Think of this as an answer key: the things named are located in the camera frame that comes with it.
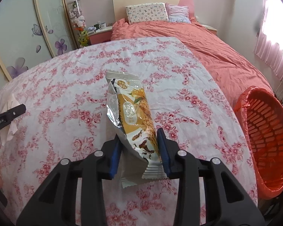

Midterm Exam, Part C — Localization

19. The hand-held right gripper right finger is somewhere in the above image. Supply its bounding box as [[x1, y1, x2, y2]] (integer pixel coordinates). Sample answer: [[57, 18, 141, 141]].
[[156, 127, 266, 226]]

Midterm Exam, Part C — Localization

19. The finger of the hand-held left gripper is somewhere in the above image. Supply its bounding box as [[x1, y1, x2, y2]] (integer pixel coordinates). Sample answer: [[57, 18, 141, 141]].
[[0, 105, 26, 138]]

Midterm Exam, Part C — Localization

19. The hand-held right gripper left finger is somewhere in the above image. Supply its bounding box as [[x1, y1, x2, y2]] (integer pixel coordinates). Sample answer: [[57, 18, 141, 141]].
[[15, 134, 123, 226]]

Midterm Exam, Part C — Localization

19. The white cloth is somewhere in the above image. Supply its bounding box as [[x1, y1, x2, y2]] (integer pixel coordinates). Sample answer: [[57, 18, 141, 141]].
[[0, 94, 23, 145]]

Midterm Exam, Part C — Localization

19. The yellow snack packet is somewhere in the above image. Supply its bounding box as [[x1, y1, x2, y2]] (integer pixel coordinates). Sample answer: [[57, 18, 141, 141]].
[[105, 70, 170, 189]]

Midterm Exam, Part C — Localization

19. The orange plastic basket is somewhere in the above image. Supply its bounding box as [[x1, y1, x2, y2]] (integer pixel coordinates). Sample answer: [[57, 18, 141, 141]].
[[233, 86, 283, 199]]

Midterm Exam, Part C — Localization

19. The pink floral tablecloth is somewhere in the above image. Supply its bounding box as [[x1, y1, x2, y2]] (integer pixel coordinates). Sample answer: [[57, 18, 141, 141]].
[[0, 36, 258, 226]]

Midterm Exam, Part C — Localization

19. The wardrobe with flower decals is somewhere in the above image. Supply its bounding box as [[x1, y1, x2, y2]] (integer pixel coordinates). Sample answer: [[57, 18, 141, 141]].
[[0, 0, 79, 85]]

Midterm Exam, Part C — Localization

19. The green plush toy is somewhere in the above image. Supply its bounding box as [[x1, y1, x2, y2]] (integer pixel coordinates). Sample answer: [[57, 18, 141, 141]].
[[78, 29, 89, 47]]

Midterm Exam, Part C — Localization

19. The bed with orange duvet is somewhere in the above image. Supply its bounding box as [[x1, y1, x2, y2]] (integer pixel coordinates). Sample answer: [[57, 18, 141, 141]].
[[111, 16, 277, 104]]

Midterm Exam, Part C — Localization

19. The hanging plush toy holder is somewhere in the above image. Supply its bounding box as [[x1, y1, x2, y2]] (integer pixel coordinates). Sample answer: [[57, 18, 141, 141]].
[[67, 0, 86, 32]]

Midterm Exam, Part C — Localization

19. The pink white nightstand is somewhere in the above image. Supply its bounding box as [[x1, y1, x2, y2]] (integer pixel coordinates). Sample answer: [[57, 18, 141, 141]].
[[88, 26, 114, 45]]

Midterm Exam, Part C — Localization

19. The small beige nightstand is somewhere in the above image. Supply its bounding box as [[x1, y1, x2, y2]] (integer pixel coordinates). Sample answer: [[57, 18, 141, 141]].
[[199, 23, 218, 36]]

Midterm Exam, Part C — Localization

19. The floral print pillow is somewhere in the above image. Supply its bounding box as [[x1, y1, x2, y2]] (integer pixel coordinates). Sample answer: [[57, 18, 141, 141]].
[[126, 3, 169, 25]]

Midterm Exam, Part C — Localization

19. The pink striped pillow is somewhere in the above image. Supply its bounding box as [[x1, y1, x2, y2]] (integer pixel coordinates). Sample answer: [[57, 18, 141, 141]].
[[165, 3, 191, 24]]

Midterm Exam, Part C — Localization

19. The pink curtain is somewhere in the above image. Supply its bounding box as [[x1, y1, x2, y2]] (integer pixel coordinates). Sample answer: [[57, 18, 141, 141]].
[[253, 0, 283, 76]]

